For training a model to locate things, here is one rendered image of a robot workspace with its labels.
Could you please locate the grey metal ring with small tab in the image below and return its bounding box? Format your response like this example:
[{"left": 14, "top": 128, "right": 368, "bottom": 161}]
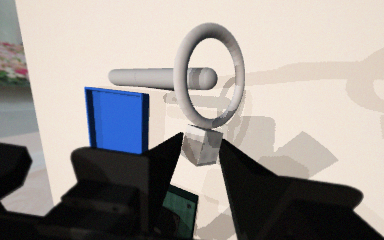
[{"left": 173, "top": 22, "right": 245, "bottom": 167}]

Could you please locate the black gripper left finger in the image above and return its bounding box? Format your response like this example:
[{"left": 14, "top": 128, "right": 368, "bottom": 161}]
[{"left": 70, "top": 132, "right": 184, "bottom": 232}]

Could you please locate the blue tray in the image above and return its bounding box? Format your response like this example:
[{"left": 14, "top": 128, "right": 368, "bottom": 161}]
[{"left": 84, "top": 86, "right": 149, "bottom": 154}]

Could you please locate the grey t-shaped metal stake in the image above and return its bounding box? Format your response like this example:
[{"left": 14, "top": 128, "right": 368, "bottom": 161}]
[{"left": 108, "top": 67, "right": 218, "bottom": 91}]

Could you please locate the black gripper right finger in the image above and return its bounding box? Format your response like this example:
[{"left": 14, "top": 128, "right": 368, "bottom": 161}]
[{"left": 219, "top": 139, "right": 364, "bottom": 240}]

